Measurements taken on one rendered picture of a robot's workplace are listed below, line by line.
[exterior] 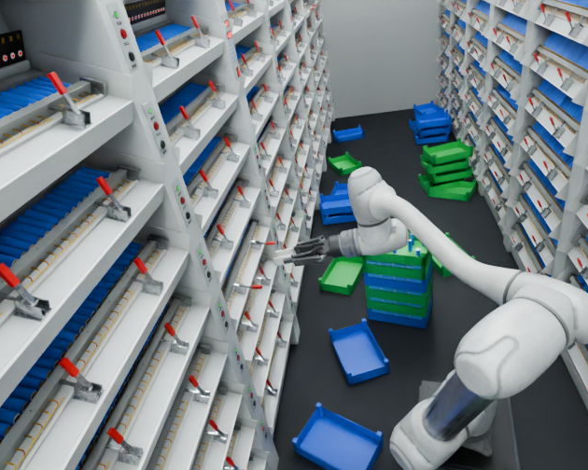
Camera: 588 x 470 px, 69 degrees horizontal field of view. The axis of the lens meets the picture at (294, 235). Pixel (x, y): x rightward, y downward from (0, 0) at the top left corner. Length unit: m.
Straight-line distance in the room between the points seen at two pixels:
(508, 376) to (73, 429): 0.74
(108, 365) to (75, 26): 0.63
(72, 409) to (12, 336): 0.19
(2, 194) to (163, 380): 0.57
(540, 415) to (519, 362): 1.20
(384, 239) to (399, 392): 0.93
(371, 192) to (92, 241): 0.75
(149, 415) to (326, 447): 1.07
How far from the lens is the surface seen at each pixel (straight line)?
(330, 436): 1.97
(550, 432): 2.06
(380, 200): 1.24
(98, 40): 0.97
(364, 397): 2.06
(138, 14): 1.44
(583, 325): 1.00
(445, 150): 3.59
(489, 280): 1.10
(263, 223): 1.84
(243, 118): 1.66
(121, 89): 0.97
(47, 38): 1.02
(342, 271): 2.70
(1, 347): 0.70
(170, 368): 1.08
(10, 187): 0.69
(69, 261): 0.81
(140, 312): 0.95
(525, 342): 0.91
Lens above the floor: 1.67
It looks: 32 degrees down
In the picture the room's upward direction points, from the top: 12 degrees counter-clockwise
